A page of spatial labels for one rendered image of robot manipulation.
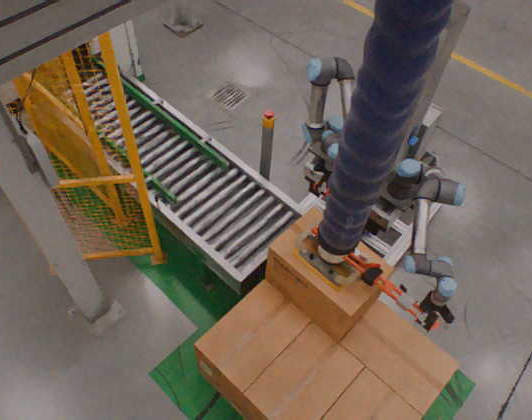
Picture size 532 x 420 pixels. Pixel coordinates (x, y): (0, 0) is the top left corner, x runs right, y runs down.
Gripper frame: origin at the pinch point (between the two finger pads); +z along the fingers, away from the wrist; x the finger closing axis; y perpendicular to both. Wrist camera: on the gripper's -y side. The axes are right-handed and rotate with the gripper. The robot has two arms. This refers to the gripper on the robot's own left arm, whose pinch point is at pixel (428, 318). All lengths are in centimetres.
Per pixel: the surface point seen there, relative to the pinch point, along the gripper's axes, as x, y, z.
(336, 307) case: 20.3, 39.4, 16.4
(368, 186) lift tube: 7, 51, -67
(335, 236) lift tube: 10, 57, -23
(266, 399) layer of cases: 73, 38, 53
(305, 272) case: 18, 64, 13
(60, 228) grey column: 99, 167, -6
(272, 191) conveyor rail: -30, 131, 47
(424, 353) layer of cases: -11, -10, 53
